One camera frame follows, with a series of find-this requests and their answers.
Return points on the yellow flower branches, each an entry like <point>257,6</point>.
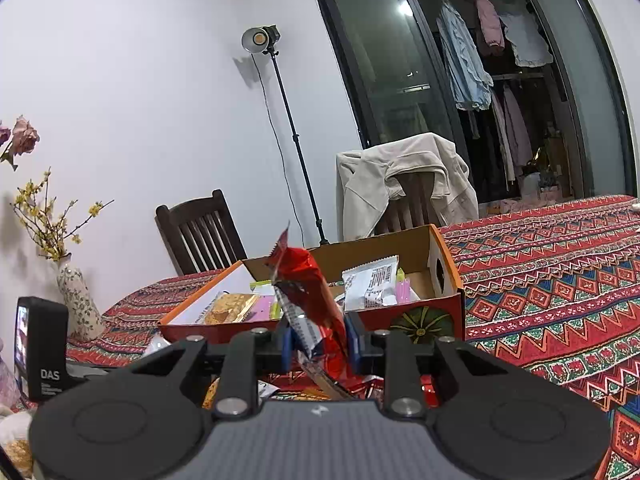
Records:
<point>50,245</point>

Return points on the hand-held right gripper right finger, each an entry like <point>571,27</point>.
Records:
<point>352,340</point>

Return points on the light green snack packet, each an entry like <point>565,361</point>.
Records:
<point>262,287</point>

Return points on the white yellow crisp packet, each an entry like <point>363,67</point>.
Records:
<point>232,307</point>

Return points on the red snack bag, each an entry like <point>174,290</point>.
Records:
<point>310,300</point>

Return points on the pink hanging garment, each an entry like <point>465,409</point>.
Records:
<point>490,25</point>

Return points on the light blue hanging shirt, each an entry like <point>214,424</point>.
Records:
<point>465,60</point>

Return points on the beige jacket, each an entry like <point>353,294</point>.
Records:
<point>360,185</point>

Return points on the white hanging shirt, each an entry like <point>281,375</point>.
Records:
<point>525,40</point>

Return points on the brown wooden chair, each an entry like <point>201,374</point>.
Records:
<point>410,200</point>

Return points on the pale hanging clothes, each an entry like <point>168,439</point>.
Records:
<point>517,130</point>

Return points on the studio light on stand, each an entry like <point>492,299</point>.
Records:
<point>257,39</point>

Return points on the red cardboard box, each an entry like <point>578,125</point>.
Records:
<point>450,310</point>

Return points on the floral ceramic vase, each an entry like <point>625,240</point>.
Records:
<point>77,300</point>

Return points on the silver snack packet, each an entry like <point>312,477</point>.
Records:
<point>157,345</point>

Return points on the white printed snack packet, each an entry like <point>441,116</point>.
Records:
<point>370,285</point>

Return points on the dark wooden chair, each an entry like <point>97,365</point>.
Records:
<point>200,210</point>

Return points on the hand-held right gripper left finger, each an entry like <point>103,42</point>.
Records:
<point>286,347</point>

